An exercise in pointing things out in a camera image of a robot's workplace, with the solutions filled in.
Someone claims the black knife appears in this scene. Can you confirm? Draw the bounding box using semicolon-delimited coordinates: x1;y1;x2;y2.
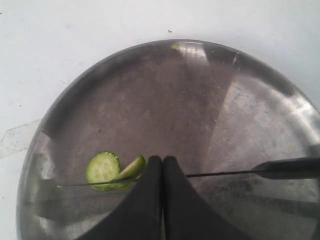
56;157;320;188

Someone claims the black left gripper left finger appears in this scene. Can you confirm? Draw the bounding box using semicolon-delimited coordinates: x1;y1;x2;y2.
78;155;163;240

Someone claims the round steel plate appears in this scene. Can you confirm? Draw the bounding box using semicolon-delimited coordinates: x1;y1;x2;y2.
16;39;320;240

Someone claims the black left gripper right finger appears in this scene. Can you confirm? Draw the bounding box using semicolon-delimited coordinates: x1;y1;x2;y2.
162;156;250;240

